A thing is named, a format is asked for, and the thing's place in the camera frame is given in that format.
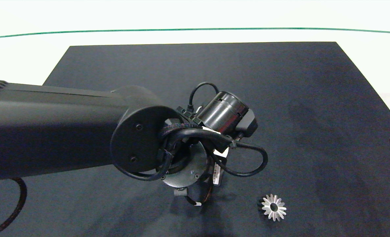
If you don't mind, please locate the dark mat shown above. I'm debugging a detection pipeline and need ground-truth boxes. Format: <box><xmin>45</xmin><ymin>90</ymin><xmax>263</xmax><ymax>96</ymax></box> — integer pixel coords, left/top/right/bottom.
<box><xmin>0</xmin><ymin>41</ymin><xmax>390</xmax><ymax>237</ymax></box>

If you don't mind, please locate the boxy wrist camera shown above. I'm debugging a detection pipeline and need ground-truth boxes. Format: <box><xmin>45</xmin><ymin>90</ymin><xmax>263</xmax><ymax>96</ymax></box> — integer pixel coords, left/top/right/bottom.
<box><xmin>211</xmin><ymin>157</ymin><xmax>227</xmax><ymax>187</ymax></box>

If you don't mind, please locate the short black cable white tag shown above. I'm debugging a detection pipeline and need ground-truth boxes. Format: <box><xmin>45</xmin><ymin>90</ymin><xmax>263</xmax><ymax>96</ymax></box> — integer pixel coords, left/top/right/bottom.
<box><xmin>184</xmin><ymin>183</ymin><xmax>214</xmax><ymax>207</ymax></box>

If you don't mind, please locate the thick black cable loop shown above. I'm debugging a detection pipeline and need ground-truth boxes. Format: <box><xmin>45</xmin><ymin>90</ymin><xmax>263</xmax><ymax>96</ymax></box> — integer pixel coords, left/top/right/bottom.
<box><xmin>111</xmin><ymin>128</ymin><xmax>269</xmax><ymax>181</ymax></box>

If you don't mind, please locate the thin black cable loop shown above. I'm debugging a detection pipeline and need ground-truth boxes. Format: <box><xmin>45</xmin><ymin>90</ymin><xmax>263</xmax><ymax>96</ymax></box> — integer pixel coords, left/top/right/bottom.
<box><xmin>188</xmin><ymin>82</ymin><xmax>220</xmax><ymax>112</ymax></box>

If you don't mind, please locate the black braided cable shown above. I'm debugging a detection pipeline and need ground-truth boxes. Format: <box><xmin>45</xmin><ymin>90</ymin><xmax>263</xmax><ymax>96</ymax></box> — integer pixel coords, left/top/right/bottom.
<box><xmin>0</xmin><ymin>178</ymin><xmax>28</xmax><ymax>237</ymax></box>

